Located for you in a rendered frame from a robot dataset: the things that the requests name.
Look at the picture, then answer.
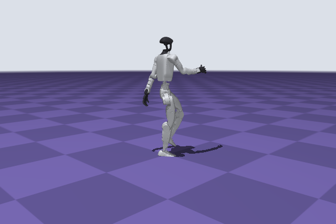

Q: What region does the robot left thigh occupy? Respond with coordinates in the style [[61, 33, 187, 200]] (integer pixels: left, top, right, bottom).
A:
[[171, 92, 184, 119]]

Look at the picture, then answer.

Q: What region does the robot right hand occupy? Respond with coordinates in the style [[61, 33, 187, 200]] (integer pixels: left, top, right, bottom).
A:
[[196, 65, 207, 73]]

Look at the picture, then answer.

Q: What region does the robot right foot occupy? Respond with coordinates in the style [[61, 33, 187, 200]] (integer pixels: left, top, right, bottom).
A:
[[158, 150, 176, 157]]

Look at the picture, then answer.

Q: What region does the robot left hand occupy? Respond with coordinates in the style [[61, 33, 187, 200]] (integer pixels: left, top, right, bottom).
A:
[[143, 89, 149, 106]]

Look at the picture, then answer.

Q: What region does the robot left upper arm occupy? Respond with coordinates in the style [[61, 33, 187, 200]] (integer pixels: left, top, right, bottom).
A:
[[151, 56, 157, 79]]

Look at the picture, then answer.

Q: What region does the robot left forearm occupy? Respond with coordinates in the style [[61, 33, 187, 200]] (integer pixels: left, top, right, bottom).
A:
[[144, 75, 154, 93]]

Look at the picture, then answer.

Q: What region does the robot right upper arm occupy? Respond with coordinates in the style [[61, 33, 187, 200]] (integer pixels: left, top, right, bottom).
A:
[[167, 54, 186, 74]]

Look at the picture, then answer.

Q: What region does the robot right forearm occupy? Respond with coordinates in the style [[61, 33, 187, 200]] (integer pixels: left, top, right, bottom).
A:
[[183, 68, 200, 75]]

